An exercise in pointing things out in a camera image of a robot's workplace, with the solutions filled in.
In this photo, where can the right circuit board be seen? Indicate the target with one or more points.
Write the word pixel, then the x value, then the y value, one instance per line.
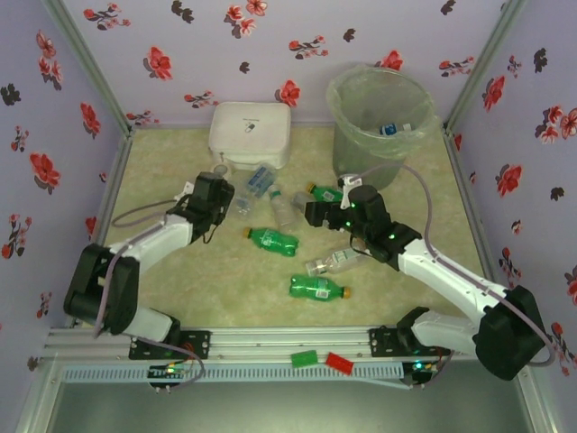
pixel 419 367

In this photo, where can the circuit board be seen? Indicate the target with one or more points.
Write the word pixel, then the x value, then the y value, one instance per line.
pixel 169 371
pixel 419 367

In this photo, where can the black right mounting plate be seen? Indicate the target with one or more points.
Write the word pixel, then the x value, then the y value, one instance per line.
pixel 383 343

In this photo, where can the green plastic bottle orange cap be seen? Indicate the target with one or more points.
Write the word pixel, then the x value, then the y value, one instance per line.
pixel 275 241
pixel 325 194
pixel 315 288

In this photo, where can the green plastic block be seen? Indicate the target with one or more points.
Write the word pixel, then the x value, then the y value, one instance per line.
pixel 304 358

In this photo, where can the red plastic block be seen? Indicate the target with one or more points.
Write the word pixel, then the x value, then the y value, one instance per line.
pixel 339 362

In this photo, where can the clear bottle green label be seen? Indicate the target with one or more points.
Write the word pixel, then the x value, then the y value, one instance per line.
pixel 333 262

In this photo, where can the green translucent bin with liner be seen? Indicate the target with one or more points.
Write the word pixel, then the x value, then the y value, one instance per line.
pixel 383 155

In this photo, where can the left circuit board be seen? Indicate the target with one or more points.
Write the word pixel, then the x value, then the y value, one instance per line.
pixel 169 371

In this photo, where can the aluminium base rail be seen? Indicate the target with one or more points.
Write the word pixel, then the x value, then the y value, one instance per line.
pixel 288 340

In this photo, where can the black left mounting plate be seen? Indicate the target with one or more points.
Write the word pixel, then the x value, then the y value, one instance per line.
pixel 198 345

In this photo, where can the grey aluminium frame post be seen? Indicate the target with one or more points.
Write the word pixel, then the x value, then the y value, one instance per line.
pixel 487 54
pixel 85 58

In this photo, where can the clear bottle green neck band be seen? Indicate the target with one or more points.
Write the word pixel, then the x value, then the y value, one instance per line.
pixel 281 209

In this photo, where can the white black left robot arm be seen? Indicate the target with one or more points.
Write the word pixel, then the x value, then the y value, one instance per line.
pixel 153 236

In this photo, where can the black mounting plate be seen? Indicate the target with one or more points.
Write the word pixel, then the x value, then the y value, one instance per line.
pixel 383 343
pixel 198 345

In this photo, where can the white plastic container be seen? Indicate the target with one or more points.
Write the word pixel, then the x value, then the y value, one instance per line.
pixel 250 131

